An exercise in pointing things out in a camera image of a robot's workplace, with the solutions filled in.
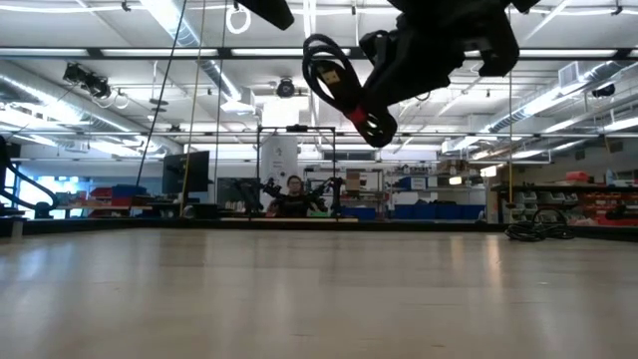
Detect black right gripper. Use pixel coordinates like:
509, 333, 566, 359
359, 0, 522, 121

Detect black cable with red tie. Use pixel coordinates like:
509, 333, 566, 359
301, 33, 399, 150

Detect white pillar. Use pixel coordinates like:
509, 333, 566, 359
259, 135, 300, 198

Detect row of blue bins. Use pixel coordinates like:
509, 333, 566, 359
392, 202, 487, 221

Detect person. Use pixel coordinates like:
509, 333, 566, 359
266, 174, 321, 218

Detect black monitor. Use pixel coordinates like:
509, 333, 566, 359
160, 150, 211, 196

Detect black ceiling fixture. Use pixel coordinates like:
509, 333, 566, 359
61, 61, 113, 100

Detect shelf unit with bins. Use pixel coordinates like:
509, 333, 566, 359
489, 170, 638, 226

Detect red and blue crates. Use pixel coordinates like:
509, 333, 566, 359
89, 183, 152, 208

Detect white cable loop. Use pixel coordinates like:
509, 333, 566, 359
224, 4, 252, 36

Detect round black ceiling camera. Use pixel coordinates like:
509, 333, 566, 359
275, 76, 297, 100

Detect silver ventilation duct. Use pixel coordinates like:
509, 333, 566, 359
142, 0, 243, 104

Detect black robot rig frame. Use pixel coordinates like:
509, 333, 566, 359
255, 124, 346, 219

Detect hanging black cable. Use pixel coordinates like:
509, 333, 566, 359
135, 0, 189, 188

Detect black aluminium table frame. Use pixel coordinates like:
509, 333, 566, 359
0, 214, 638, 244

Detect black cable coil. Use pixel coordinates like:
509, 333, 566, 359
503, 205, 577, 243

